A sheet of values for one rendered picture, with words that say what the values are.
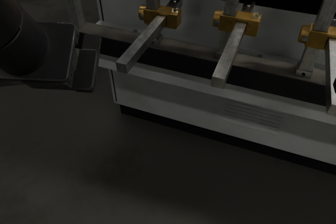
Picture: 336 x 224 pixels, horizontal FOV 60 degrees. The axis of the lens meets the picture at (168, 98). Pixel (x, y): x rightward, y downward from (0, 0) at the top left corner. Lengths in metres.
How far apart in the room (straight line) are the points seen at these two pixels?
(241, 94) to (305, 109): 0.22
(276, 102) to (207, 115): 0.49
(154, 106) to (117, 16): 0.52
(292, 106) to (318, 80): 0.15
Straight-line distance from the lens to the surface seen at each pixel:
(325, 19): 0.89
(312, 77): 0.99
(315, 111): 1.10
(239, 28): 0.87
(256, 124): 1.45
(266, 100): 1.08
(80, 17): 1.17
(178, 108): 1.51
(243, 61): 0.99
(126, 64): 0.75
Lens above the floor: 1.25
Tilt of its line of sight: 42 degrees down
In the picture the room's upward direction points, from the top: straight up
